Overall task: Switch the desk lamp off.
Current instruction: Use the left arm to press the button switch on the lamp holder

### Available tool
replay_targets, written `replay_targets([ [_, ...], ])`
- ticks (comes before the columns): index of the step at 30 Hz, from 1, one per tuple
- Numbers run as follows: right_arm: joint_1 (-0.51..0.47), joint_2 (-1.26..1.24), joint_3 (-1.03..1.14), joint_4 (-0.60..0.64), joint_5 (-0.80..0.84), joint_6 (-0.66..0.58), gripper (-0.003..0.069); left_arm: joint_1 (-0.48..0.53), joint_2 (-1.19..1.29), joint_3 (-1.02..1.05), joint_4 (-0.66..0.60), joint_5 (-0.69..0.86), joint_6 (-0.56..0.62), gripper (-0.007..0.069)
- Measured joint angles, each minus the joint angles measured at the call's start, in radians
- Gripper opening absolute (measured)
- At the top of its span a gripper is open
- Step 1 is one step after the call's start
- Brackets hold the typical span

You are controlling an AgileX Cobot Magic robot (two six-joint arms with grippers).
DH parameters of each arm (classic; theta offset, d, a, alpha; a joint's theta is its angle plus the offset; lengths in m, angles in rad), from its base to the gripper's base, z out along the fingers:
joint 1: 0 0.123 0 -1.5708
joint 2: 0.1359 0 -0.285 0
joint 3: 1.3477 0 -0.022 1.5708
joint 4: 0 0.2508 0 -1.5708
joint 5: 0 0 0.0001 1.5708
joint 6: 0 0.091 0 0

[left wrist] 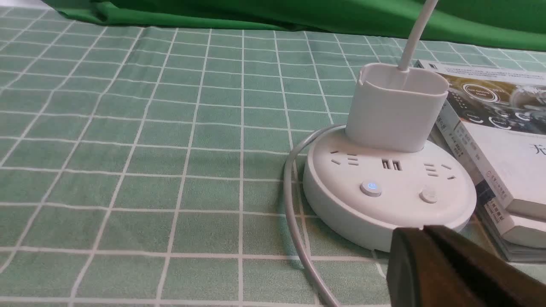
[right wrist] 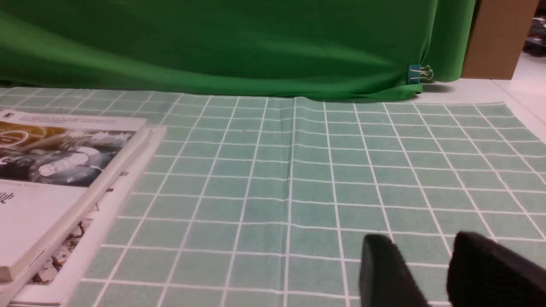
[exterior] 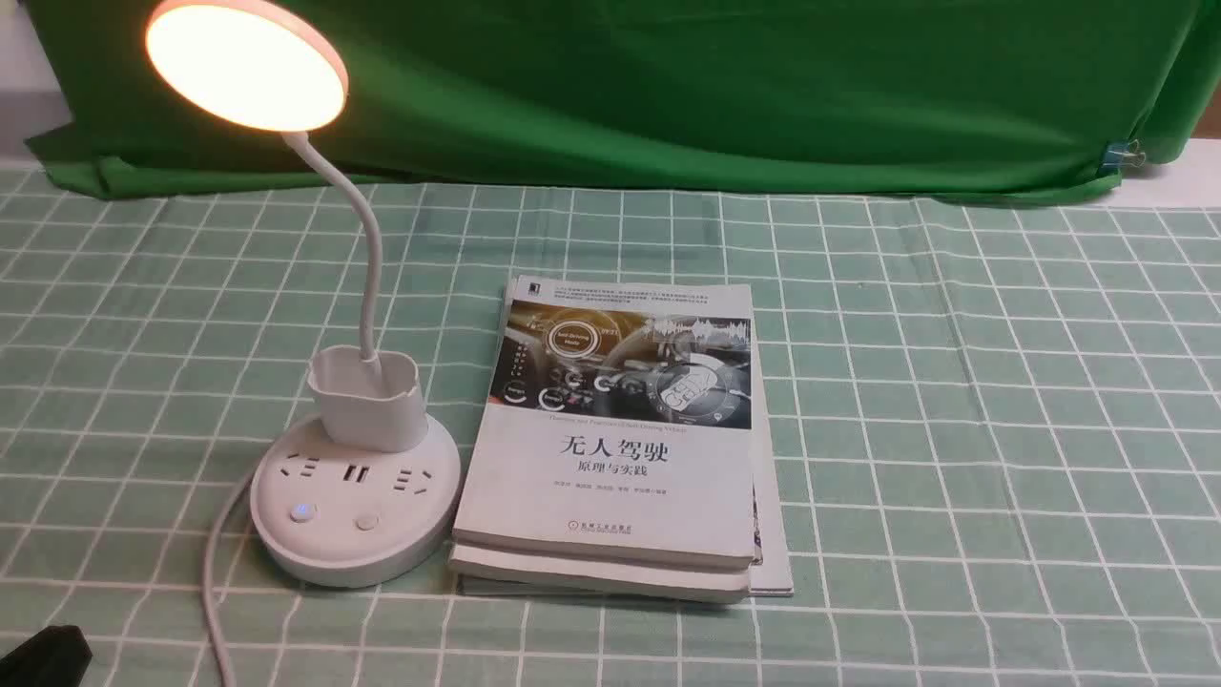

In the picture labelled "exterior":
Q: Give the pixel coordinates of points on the white desk lamp with sockets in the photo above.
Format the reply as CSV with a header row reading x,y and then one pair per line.
x,y
364,490

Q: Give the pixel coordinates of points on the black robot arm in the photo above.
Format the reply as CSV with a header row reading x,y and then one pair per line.
x,y
57,656

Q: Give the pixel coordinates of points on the top white self-driving book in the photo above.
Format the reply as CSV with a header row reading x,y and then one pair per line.
x,y
618,423

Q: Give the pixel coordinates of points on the middle white book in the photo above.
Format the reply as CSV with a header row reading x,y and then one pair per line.
x,y
485,571

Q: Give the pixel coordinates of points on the green backdrop cloth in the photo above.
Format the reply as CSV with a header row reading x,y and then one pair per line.
x,y
1013,102

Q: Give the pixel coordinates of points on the bottom thin book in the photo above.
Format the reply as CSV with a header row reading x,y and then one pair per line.
x,y
770,567

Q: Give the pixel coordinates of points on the green checkered tablecloth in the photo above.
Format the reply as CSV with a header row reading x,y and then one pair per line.
x,y
995,431

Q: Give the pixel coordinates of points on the blue binder clip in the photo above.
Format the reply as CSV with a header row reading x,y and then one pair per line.
x,y
1123,154

